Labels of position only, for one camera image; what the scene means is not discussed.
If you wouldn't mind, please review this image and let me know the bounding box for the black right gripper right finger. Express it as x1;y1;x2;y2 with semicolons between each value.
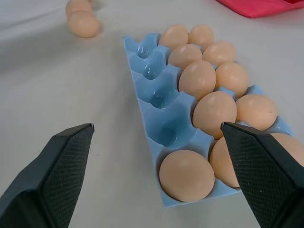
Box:
220;121;304;228

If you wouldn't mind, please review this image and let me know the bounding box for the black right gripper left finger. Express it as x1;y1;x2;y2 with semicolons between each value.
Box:
0;123;95;228

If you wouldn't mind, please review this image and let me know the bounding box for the blue plastic egg tray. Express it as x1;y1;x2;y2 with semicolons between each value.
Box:
123;33;295;207

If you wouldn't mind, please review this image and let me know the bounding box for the tan egg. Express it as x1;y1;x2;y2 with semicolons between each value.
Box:
188;24;215;52
215;62;250;97
270;133;304;167
168;43;203;69
209;136;241;189
66;0;93;17
68;11;100;38
178;60;217;95
159;149;216;200
192;91;238;140
202;41;237;67
235;94;278;131
158;24;189;50

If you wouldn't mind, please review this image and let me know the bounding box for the red cloth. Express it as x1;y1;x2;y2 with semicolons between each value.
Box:
215;0;304;19

